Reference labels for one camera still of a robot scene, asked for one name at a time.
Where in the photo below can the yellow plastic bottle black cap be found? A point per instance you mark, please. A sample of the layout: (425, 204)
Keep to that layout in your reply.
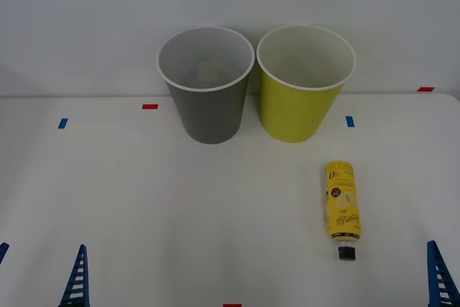
(343, 206)

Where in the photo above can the yellow-green plastic waste bin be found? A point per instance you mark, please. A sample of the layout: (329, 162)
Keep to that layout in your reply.
(294, 113)

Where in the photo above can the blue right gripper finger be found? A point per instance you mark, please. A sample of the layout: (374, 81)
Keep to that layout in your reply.
(436, 271)

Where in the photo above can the grey plastic waste bin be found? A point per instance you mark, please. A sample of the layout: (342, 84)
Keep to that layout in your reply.
(212, 116)

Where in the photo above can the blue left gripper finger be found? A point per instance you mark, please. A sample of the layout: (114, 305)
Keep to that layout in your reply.
(79, 278)
(3, 249)

